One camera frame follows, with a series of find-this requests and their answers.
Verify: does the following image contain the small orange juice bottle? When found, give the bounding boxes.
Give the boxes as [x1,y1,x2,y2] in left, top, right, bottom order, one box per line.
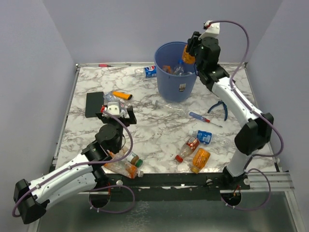
[182,44,195,65]

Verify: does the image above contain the blue cap Pepsi bottle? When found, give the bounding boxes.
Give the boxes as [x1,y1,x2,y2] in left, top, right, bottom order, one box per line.
[173,59,184,76]

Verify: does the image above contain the large crushed orange-label bottle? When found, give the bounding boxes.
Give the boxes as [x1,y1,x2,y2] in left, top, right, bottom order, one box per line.
[162,65,172,73]

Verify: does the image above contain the clear bottle white cap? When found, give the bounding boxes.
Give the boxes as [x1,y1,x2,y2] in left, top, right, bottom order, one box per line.
[152,100,189,116]

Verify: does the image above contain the red cap tea bottle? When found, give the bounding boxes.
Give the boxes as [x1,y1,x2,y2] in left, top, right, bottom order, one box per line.
[175,137,200,163]

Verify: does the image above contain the blue label water bottle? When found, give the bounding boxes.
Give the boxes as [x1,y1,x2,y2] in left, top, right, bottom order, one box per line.
[188,130,230,145]

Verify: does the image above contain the orange bottle front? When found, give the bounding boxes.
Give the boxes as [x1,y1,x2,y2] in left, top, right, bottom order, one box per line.
[190,148,211,174]

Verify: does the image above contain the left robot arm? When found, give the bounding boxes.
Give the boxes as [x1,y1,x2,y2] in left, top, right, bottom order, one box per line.
[12,104,137,224]

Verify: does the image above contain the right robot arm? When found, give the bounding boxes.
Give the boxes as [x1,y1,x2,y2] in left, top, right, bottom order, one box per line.
[186,31,274,189]

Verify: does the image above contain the blue plastic bin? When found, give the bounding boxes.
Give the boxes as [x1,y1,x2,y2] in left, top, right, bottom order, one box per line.
[154,42,197,102]

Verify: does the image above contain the orange utility knife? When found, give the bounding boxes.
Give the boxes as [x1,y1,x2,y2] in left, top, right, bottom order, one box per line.
[112,91,133,100]

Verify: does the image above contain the small clear crushed bottle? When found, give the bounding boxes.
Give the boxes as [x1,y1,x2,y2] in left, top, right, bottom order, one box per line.
[103,92,126,114]

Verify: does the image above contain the black box left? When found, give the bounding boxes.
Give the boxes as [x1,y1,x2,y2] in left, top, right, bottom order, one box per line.
[85,92,104,118]

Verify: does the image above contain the green cap bottle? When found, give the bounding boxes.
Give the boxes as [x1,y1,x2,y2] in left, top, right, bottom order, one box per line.
[121,146,143,168]

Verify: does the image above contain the orange bottle white cap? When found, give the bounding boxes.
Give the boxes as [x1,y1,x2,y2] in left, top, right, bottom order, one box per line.
[104,159,144,179]

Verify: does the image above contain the red marker pen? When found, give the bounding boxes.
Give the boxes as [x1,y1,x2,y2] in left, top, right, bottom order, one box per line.
[98,64,113,67]

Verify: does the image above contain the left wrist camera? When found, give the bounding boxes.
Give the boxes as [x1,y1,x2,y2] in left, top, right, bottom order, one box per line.
[105,101,121,116]

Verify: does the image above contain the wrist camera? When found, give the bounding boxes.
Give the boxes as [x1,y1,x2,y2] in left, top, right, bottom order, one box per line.
[198,20,220,40]
[105,101,121,116]

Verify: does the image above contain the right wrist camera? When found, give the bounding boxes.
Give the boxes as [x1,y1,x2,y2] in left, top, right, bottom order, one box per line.
[198,20,220,40]

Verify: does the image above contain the blue handled pliers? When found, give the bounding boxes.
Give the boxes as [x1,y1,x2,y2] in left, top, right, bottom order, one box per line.
[207,100,229,121]

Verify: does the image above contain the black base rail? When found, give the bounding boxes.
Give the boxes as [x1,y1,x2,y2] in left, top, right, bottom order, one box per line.
[49,166,252,203]

